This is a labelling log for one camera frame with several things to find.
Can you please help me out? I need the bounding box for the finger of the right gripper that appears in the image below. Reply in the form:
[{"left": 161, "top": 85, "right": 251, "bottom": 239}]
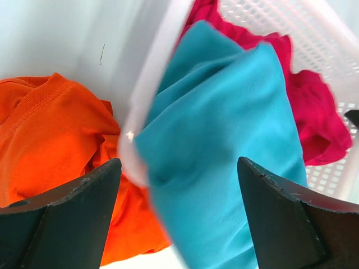
[{"left": 344, "top": 109, "right": 359, "bottom": 126}]

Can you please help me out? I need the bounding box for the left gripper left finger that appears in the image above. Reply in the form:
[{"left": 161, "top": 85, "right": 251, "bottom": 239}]
[{"left": 1, "top": 158, "right": 121, "bottom": 268}]

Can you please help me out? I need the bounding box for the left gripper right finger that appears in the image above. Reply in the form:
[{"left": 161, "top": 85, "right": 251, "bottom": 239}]
[{"left": 237, "top": 157, "right": 358, "bottom": 268}]

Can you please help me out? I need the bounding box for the orange t-shirt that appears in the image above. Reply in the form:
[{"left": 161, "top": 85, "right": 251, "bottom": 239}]
[{"left": 1, "top": 73, "right": 171, "bottom": 265}]

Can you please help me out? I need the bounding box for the teal t-shirt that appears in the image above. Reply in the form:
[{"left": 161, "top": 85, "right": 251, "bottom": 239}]
[{"left": 135, "top": 21, "right": 307, "bottom": 268}]

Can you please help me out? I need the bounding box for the magenta t-shirt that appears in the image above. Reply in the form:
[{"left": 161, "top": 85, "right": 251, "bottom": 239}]
[{"left": 184, "top": 1, "right": 352, "bottom": 166}]

